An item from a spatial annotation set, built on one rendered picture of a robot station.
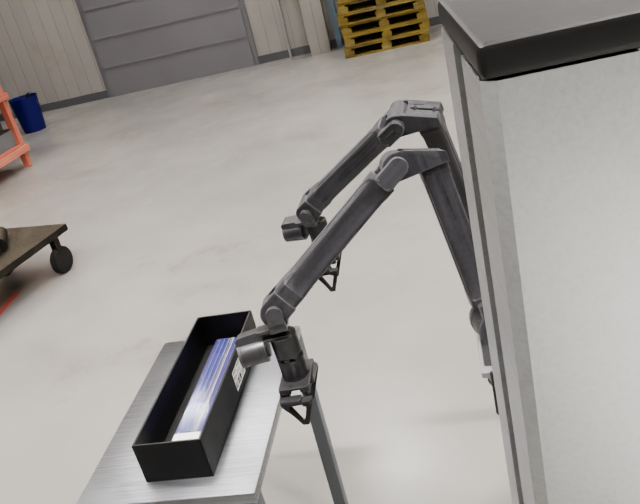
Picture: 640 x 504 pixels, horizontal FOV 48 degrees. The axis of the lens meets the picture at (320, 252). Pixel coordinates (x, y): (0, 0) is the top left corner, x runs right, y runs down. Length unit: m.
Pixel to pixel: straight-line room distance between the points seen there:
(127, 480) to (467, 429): 1.50
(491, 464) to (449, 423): 0.29
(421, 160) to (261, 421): 0.83
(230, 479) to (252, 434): 0.15
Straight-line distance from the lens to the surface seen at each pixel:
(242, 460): 1.81
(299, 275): 1.45
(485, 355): 1.80
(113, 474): 1.94
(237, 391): 1.99
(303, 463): 2.99
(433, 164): 1.43
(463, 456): 2.86
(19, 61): 12.93
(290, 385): 1.53
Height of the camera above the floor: 1.92
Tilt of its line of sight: 25 degrees down
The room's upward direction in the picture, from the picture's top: 14 degrees counter-clockwise
